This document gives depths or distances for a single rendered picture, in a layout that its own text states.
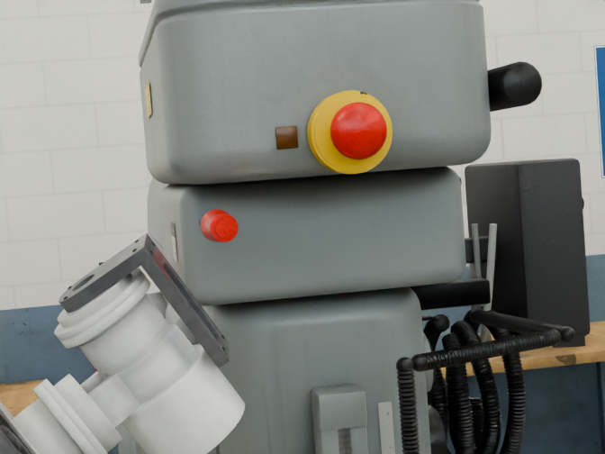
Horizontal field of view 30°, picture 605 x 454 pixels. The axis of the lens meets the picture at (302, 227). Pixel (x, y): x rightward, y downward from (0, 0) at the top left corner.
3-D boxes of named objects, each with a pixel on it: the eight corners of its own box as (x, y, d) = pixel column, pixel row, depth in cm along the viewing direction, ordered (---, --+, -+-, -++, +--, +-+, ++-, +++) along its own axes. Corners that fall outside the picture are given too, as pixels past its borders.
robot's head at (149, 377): (142, 509, 65) (258, 409, 67) (34, 374, 63) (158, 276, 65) (119, 483, 71) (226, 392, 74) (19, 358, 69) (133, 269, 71)
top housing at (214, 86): (518, 160, 85) (503, -52, 85) (172, 187, 81) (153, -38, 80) (371, 168, 132) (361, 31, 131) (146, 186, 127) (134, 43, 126)
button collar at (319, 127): (395, 170, 82) (390, 87, 81) (314, 177, 81) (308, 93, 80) (389, 170, 84) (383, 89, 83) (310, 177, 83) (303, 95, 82)
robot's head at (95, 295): (123, 442, 66) (230, 369, 66) (32, 328, 64) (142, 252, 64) (130, 403, 72) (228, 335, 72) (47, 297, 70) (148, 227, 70)
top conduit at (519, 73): (545, 104, 89) (542, 59, 89) (494, 107, 88) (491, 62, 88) (397, 130, 133) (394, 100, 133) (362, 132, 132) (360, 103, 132)
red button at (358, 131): (392, 157, 79) (388, 99, 78) (336, 160, 78) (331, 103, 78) (380, 158, 82) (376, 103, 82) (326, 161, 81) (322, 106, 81)
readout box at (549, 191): (601, 335, 132) (591, 156, 131) (528, 343, 131) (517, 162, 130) (537, 315, 152) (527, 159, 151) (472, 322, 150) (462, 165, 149)
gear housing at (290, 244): (475, 282, 95) (467, 163, 95) (186, 310, 91) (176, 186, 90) (379, 257, 128) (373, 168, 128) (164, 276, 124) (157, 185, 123)
